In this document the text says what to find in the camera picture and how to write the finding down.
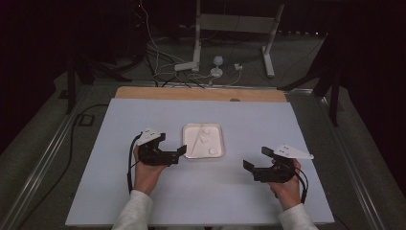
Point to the white power strip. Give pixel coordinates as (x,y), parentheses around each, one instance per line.
(185,66)

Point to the black square floor plate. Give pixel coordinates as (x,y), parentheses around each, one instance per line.
(86,120)

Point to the person's right hand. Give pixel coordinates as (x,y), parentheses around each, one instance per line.
(288,193)

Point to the white square tray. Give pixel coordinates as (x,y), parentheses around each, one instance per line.
(217,137)

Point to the metal floor rail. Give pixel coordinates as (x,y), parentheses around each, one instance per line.
(354,166)
(48,150)

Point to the white metal stand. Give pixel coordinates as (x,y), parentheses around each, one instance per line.
(233,24)

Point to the round white webcam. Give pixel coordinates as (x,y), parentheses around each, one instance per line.
(217,62)

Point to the black tripod stand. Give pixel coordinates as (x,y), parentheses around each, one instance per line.
(71,86)
(333,96)

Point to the small white food piece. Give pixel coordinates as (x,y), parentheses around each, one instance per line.
(207,131)
(212,151)
(204,139)

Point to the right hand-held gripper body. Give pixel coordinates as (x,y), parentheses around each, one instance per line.
(274,174)

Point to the small white adapter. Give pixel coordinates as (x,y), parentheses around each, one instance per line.
(238,67)

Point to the pale blue table board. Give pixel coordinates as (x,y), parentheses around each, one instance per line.
(207,191)

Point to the person's left hand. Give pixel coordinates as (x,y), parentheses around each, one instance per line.
(145,177)

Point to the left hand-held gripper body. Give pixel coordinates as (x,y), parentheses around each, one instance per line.
(154,158)

